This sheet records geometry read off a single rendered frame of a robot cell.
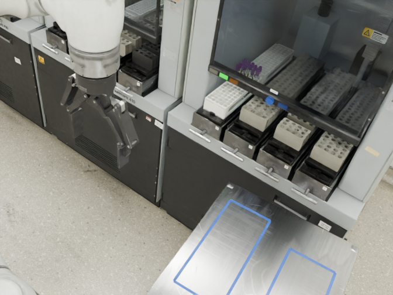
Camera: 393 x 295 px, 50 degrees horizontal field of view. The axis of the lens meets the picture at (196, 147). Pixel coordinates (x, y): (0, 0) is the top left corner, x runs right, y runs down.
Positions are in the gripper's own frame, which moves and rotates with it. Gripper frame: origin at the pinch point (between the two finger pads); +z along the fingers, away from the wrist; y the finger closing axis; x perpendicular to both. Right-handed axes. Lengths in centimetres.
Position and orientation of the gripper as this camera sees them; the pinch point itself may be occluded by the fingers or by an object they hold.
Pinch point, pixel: (99, 145)
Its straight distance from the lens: 95.2
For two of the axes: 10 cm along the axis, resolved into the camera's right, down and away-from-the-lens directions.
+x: 5.8, -5.1, 6.3
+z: -1.2, 7.1, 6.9
